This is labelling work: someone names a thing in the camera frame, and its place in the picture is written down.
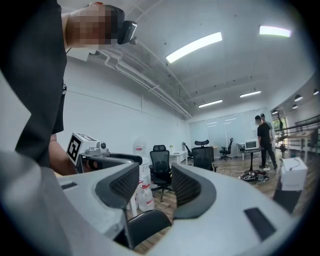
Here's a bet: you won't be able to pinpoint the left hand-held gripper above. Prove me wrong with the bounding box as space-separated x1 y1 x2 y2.
65 132 144 174

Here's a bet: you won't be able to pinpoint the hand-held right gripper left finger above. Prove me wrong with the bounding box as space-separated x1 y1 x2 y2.
56 161 161 256

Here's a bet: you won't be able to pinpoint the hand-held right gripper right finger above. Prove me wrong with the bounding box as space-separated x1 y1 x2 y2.
136 162 298 256

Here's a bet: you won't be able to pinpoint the person's left forearm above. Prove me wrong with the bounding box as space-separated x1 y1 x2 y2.
48 133 79 177

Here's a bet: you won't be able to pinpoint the black office chair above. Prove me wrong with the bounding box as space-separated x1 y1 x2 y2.
181 141 195 165
190 139 219 173
219 137 235 162
148 144 176 204

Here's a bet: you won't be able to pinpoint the person's left hand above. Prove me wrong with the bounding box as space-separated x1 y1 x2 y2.
83 159 101 174

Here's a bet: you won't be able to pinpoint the large dispenser water bottle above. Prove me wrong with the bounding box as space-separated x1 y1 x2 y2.
132 136 149 157

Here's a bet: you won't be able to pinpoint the white water dispenser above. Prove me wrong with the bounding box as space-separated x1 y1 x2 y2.
138 156 151 182

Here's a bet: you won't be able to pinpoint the white desk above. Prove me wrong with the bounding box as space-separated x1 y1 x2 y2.
169 150 189 166

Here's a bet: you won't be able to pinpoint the round black table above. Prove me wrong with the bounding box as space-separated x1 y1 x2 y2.
239 148 265 174

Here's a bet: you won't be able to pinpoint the white table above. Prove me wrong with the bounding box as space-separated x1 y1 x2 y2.
235 141 247 161

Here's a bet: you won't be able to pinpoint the white toaster oven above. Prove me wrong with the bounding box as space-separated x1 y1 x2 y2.
244 138 260 151

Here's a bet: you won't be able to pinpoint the white box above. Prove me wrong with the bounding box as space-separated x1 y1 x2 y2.
279 156 309 193

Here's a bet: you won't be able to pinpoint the white ceiling pipes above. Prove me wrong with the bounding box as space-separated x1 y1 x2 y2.
88 46 193 119

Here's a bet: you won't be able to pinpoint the ceiling light panel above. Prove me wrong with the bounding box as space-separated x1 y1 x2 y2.
198 99 224 109
239 90 262 99
258 24 293 39
165 31 223 64

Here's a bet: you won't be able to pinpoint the person's black clothed body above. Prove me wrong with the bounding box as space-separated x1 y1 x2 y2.
0 0 69 169

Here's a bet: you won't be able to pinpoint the person's head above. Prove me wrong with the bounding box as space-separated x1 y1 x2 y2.
64 2 126 50

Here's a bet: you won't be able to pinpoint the black cable pile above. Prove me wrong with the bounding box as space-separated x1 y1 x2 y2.
237 169 271 185

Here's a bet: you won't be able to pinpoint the black head-worn camera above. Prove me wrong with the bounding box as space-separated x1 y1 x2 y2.
116 19 138 46

